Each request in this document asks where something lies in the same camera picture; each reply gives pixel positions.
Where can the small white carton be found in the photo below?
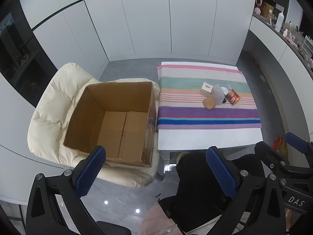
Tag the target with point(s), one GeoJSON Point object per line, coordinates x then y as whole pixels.
{"type": "Point", "coordinates": [206, 89]}

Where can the translucent plastic case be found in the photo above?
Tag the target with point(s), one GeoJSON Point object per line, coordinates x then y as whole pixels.
{"type": "Point", "coordinates": [217, 94]}

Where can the white round tin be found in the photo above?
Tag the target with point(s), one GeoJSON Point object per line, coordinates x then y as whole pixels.
{"type": "Point", "coordinates": [223, 89]}

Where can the person's legs in black pants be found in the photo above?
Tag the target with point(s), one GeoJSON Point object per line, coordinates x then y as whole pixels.
{"type": "Point", "coordinates": [195, 176]}

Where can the colourful flat box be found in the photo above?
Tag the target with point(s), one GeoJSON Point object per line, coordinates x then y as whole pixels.
{"type": "Point", "coordinates": [280, 146]}

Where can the white built-in wardrobe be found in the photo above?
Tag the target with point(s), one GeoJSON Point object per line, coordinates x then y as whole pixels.
{"type": "Point", "coordinates": [146, 17]}

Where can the brown cardboard box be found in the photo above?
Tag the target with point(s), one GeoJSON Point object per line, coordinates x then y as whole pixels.
{"type": "Point", "coordinates": [112, 132]}

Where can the tall white bottle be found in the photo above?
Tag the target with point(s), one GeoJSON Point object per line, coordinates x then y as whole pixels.
{"type": "Point", "coordinates": [279, 20]}

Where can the round tan sponge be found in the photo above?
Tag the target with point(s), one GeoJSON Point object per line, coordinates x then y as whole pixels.
{"type": "Point", "coordinates": [209, 103]}

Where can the small white jar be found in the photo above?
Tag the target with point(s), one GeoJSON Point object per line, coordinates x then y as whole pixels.
{"type": "Point", "coordinates": [285, 33]}

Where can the black glass panel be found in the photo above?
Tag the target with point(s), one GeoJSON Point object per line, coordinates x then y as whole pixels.
{"type": "Point", "coordinates": [19, 53]}

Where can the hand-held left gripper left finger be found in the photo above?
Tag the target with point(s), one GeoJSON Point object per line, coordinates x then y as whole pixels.
{"type": "Point", "coordinates": [90, 173]}

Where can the person's pink jacket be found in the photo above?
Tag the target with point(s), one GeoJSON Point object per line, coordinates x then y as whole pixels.
{"type": "Point", "coordinates": [159, 221]}

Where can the clear drawer organizer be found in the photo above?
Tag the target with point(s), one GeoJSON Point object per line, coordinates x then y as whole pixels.
{"type": "Point", "coordinates": [308, 45]}

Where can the white power strip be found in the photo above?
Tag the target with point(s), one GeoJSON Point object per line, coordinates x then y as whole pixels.
{"type": "Point", "coordinates": [262, 78]}

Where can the small brown shelf carton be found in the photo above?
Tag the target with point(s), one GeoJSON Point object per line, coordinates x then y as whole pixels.
{"type": "Point", "coordinates": [267, 9]}

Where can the white low table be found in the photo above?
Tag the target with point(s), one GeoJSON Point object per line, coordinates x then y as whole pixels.
{"type": "Point", "coordinates": [207, 139]}

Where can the white long cabinet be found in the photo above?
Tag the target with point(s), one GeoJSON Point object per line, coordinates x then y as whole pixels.
{"type": "Point", "coordinates": [273, 44]}

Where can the black mesh office chair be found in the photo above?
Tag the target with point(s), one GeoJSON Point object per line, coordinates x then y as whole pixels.
{"type": "Point", "coordinates": [171, 205]}

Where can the pink plush toy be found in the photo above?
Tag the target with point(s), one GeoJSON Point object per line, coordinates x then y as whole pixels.
{"type": "Point", "coordinates": [257, 11]}

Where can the striped colourful cloth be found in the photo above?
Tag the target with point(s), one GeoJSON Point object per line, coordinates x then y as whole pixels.
{"type": "Point", "coordinates": [195, 112]}

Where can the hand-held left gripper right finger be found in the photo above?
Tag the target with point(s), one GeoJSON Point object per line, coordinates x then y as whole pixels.
{"type": "Point", "coordinates": [221, 173]}

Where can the cream padded chair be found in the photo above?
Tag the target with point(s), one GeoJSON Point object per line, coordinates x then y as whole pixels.
{"type": "Point", "coordinates": [49, 117]}

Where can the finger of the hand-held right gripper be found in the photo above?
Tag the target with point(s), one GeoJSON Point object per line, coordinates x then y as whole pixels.
{"type": "Point", "coordinates": [296, 143]}
{"type": "Point", "coordinates": [266, 151]}

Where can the red and gold can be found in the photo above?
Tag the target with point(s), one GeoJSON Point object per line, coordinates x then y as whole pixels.
{"type": "Point", "coordinates": [233, 98]}

